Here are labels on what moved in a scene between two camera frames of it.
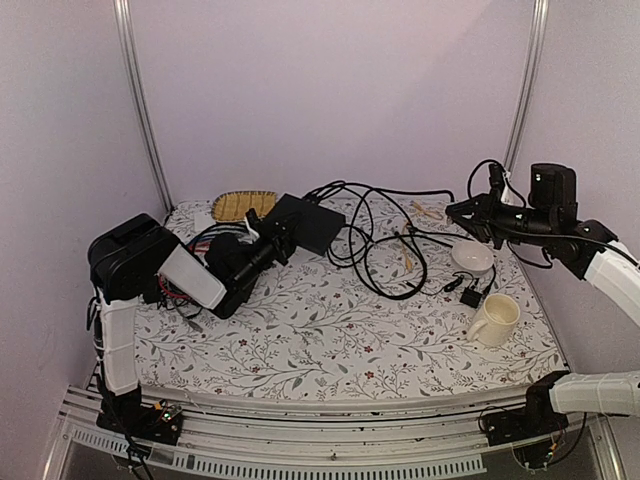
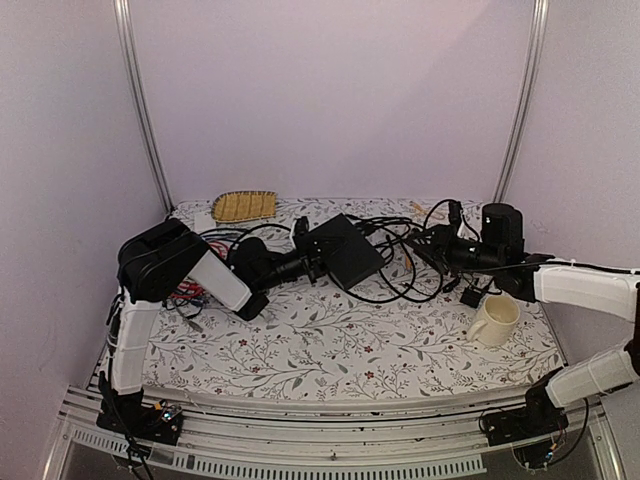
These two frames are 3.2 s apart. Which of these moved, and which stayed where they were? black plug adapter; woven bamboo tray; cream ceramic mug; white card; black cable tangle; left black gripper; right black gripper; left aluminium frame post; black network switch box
Moved: black network switch box; black cable tangle; left black gripper; right black gripper
Stayed: cream ceramic mug; woven bamboo tray; black plug adapter; white card; left aluminium frame post
